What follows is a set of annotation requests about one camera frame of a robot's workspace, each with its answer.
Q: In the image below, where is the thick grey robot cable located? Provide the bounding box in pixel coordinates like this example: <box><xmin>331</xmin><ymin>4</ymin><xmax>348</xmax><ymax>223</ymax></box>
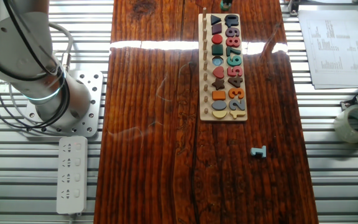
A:
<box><xmin>48</xmin><ymin>21</ymin><xmax>74</xmax><ymax>71</ymax></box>

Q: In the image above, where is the dark green number seven piece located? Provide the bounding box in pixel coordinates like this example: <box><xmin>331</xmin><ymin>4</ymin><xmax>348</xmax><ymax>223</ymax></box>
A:
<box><xmin>226</xmin><ymin>46</ymin><xmax>242</xmax><ymax>57</ymax></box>

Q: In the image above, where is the white power strip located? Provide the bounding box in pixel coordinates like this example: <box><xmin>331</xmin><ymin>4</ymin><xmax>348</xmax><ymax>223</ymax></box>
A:
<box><xmin>56</xmin><ymin>136</ymin><xmax>88</xmax><ymax>215</ymax></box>

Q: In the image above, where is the pink number five piece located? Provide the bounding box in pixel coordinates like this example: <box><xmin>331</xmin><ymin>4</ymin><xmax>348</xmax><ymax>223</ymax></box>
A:
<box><xmin>227</xmin><ymin>66</ymin><xmax>244</xmax><ymax>78</ymax></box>

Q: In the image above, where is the purple number nine piece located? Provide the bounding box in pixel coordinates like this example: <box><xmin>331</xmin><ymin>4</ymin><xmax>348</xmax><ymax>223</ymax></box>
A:
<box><xmin>225</xmin><ymin>27</ymin><xmax>241</xmax><ymax>38</ymax></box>

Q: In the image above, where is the dark green square piece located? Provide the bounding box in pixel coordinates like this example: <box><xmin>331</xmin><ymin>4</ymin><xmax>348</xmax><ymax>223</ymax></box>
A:
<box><xmin>211</xmin><ymin>44</ymin><xmax>224</xmax><ymax>57</ymax></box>

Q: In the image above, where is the red number eight piece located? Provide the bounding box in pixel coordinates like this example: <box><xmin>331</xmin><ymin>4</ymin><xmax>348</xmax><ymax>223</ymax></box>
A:
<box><xmin>226</xmin><ymin>36</ymin><xmax>242</xmax><ymax>48</ymax></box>

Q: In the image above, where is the brown star piece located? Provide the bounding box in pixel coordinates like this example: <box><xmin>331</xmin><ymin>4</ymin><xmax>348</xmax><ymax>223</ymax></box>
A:
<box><xmin>211</xmin><ymin>77</ymin><xmax>226</xmax><ymax>91</ymax></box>

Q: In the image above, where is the printed paper sheet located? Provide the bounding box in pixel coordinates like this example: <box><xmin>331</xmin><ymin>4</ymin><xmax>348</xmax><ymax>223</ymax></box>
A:
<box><xmin>297</xmin><ymin>9</ymin><xmax>358</xmax><ymax>90</ymax></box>

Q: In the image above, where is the grey-blue oval piece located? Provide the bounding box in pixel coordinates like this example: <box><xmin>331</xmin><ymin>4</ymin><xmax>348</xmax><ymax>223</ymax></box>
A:
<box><xmin>211</xmin><ymin>100</ymin><xmax>227</xmax><ymax>111</ymax></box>

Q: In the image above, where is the navy number ten piece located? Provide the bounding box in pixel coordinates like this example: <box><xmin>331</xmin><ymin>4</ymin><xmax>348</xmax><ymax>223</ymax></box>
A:
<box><xmin>224</xmin><ymin>14</ymin><xmax>240</xmax><ymax>27</ymax></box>

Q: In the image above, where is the pink heart piece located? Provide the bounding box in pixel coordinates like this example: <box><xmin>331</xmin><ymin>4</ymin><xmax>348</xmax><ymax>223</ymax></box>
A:
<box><xmin>212</xmin><ymin>66</ymin><xmax>226</xmax><ymax>80</ymax></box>

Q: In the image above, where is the light blue number one piece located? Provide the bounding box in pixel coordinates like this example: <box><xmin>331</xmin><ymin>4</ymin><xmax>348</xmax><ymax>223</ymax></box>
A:
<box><xmin>250</xmin><ymin>145</ymin><xmax>267</xmax><ymax>159</ymax></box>

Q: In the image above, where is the teal number six piece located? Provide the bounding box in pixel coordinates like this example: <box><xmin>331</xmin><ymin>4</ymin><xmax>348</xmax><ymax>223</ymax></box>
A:
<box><xmin>226</xmin><ymin>55</ymin><xmax>243</xmax><ymax>67</ymax></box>

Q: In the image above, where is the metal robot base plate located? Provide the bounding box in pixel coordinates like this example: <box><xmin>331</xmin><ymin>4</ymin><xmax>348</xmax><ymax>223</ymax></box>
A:
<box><xmin>23</xmin><ymin>70</ymin><xmax>104</xmax><ymax>138</ymax></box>

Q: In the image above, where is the wooden shape puzzle board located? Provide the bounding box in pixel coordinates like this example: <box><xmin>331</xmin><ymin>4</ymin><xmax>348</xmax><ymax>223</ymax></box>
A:
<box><xmin>198</xmin><ymin>6</ymin><xmax>249</xmax><ymax>122</ymax></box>

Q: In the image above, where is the dark brown wooden plank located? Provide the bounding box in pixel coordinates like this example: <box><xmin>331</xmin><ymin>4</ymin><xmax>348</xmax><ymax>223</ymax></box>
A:
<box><xmin>93</xmin><ymin>0</ymin><xmax>319</xmax><ymax>224</ymax></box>

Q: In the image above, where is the clear tape roll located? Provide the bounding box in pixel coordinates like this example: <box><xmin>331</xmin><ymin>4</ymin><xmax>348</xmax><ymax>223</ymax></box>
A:
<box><xmin>333</xmin><ymin>104</ymin><xmax>358</xmax><ymax>144</ymax></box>

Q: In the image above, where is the grey-blue number two piece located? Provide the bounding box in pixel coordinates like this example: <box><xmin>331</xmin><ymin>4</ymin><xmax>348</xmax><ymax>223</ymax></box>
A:
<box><xmin>228</xmin><ymin>98</ymin><xmax>246</xmax><ymax>111</ymax></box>

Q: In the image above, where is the orange number three piece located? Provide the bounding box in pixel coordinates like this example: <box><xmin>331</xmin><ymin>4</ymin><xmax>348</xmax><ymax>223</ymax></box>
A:
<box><xmin>228</xmin><ymin>87</ymin><xmax>246</xmax><ymax>100</ymax></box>

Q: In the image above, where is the brown number four piece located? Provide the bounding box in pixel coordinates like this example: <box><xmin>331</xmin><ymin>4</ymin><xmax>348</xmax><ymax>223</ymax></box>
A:
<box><xmin>227</xmin><ymin>77</ymin><xmax>244</xmax><ymax>88</ymax></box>

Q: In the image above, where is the pale yellow number one piece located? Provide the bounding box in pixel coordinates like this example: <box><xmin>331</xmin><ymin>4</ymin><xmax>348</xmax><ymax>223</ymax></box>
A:
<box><xmin>229</xmin><ymin>110</ymin><xmax>247</xmax><ymax>120</ymax></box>

